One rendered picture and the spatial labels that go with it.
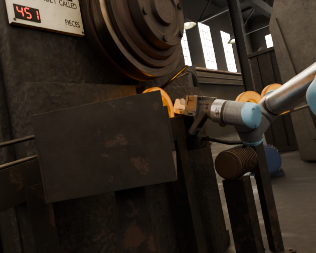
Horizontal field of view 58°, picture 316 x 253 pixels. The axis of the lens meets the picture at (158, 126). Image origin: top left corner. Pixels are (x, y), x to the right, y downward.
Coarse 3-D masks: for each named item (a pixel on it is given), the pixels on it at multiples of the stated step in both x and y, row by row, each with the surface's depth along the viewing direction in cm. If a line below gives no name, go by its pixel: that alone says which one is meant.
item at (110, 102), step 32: (128, 96) 42; (160, 96) 42; (64, 128) 43; (96, 128) 43; (128, 128) 42; (160, 128) 42; (64, 160) 43; (96, 160) 43; (128, 160) 42; (160, 160) 42; (64, 192) 43; (96, 192) 43; (128, 192) 55; (128, 224) 55
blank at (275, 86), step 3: (273, 84) 141; (276, 84) 141; (279, 84) 142; (267, 87) 140; (270, 87) 140; (273, 87) 140; (276, 87) 141; (264, 90) 140; (267, 90) 139; (261, 93) 141; (264, 93) 139; (261, 96) 141
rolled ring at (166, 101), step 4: (152, 88) 110; (156, 88) 112; (160, 88) 113; (144, 92) 108; (164, 92) 115; (164, 96) 115; (168, 96) 117; (164, 100) 115; (168, 100) 116; (164, 104) 117; (168, 104) 116; (172, 104) 118; (168, 108) 116; (172, 108) 117; (172, 112) 117; (172, 116) 116
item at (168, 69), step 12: (96, 0) 96; (96, 12) 96; (108, 12) 95; (96, 24) 97; (108, 24) 95; (108, 36) 97; (108, 48) 100; (120, 48) 97; (180, 48) 127; (120, 60) 102; (132, 60) 101; (132, 72) 107; (144, 72) 105; (156, 72) 111; (168, 72) 117
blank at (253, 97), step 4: (244, 92) 136; (248, 92) 136; (252, 92) 137; (256, 92) 138; (240, 96) 135; (244, 96) 136; (248, 96) 136; (252, 96) 137; (256, 96) 137; (260, 96) 138; (236, 100) 136; (240, 100) 135; (244, 100) 135; (248, 100) 136; (252, 100) 137; (256, 100) 137
